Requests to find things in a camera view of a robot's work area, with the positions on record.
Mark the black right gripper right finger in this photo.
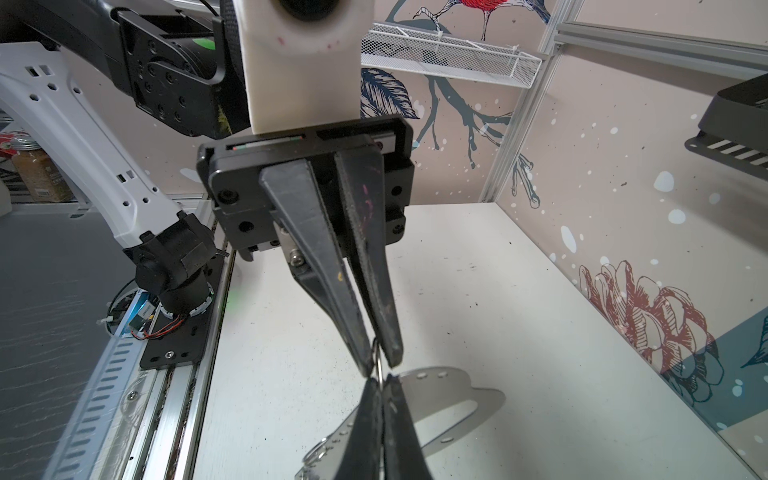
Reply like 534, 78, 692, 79
382, 375, 433, 480

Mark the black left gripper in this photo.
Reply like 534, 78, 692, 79
197, 115, 415, 377

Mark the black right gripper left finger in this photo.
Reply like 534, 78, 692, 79
333, 378, 383, 480

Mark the silver metal carabiner keyring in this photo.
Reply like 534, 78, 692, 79
295, 342, 506, 479

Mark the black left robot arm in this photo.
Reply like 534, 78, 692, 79
1, 1, 413, 376

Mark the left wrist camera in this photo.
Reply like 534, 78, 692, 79
233, 1, 375, 134

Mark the white mesh wire shelf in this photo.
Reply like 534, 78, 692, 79
361, 23, 543, 89

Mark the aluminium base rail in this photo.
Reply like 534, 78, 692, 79
43, 200, 236, 479

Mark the horizontal aluminium frame bar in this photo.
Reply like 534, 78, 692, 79
554, 22, 767, 80

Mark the black hanging wire basket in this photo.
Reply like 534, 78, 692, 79
685, 74, 767, 181

